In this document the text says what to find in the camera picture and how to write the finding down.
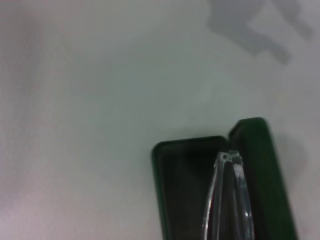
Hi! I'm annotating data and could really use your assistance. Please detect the clear white glasses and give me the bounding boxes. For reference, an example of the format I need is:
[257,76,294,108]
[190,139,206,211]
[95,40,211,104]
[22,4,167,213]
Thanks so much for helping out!
[200,149,256,240]

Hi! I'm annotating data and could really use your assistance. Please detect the green glasses case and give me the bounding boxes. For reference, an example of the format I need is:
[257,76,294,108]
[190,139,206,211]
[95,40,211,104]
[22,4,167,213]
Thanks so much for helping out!
[150,116,301,240]

